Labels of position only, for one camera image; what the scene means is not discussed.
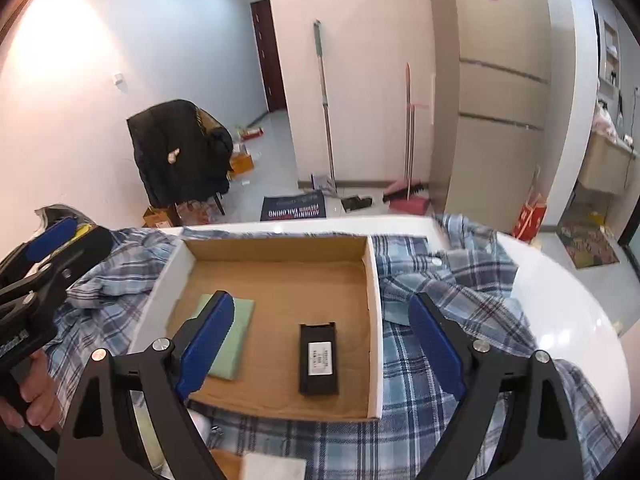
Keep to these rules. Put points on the white box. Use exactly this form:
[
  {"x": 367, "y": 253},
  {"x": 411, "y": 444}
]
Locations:
[{"x": 274, "y": 467}]

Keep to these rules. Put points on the person's left hand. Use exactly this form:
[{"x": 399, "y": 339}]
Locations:
[{"x": 40, "y": 405}]

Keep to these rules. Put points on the orange cardboard box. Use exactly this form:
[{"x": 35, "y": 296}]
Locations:
[{"x": 241, "y": 164}]

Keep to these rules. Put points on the black battery pack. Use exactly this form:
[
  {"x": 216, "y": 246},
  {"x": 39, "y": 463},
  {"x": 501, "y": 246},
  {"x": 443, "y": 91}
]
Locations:
[{"x": 320, "y": 335}]

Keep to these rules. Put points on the red broom and dustpan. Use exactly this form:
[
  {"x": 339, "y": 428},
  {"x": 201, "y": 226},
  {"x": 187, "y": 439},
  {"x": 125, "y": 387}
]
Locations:
[{"x": 408, "y": 125}]

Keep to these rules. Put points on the blue plaid shirt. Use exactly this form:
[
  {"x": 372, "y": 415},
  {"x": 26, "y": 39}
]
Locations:
[{"x": 450, "y": 280}]

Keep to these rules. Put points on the red carton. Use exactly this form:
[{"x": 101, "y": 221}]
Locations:
[{"x": 530, "y": 220}]

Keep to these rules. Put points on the black slipper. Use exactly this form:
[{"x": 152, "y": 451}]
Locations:
[{"x": 356, "y": 203}]

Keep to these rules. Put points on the chair with black jacket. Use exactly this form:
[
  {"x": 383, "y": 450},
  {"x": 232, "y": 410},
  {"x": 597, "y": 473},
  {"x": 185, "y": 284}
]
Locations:
[{"x": 170, "y": 130}]

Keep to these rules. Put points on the dark printed door mat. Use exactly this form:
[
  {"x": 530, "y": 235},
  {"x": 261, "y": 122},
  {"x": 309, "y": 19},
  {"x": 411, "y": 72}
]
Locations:
[{"x": 294, "y": 207}]

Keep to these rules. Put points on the brown chair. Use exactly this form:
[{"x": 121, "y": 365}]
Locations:
[{"x": 209, "y": 121}]

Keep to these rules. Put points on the small brown cardboard box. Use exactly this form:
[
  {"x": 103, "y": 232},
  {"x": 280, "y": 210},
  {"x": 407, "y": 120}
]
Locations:
[{"x": 157, "y": 217}]

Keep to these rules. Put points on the beige refrigerator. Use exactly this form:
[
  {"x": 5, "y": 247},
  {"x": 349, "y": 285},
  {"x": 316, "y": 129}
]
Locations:
[{"x": 500, "y": 85}]

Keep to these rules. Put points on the patterned bathroom mat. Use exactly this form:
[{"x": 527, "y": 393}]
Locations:
[{"x": 587, "y": 247}]

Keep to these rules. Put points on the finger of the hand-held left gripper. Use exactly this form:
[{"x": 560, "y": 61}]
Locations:
[
  {"x": 80, "y": 255},
  {"x": 50, "y": 240}
]

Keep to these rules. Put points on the dark red door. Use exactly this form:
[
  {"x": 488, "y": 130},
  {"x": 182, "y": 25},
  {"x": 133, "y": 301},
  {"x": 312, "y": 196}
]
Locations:
[{"x": 267, "y": 55}]

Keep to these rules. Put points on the red flat package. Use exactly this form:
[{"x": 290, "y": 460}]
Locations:
[{"x": 251, "y": 133}]

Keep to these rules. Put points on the wall niche shelf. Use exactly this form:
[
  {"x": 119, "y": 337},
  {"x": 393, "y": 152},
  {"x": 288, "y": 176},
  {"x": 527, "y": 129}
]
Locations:
[{"x": 611, "y": 55}]

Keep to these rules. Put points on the green flat pad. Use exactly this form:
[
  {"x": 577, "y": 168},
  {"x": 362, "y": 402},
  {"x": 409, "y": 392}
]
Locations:
[{"x": 235, "y": 340}]

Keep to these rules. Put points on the beige vanity cabinet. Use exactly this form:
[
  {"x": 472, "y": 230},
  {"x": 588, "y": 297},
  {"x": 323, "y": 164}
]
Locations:
[{"x": 605, "y": 165}]

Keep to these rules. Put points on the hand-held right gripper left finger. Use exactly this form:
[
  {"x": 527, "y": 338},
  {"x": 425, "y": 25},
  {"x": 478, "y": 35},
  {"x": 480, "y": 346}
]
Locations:
[{"x": 207, "y": 340}]

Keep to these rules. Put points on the pink cloth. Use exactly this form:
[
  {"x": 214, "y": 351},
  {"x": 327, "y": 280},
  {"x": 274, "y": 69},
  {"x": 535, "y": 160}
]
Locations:
[{"x": 606, "y": 120}]

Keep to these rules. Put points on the yellow box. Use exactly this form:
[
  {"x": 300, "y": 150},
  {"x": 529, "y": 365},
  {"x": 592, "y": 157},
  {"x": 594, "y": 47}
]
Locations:
[{"x": 83, "y": 230}]

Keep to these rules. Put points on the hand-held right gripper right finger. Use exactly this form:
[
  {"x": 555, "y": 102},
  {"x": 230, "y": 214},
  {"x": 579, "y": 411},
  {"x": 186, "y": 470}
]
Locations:
[{"x": 437, "y": 345}]

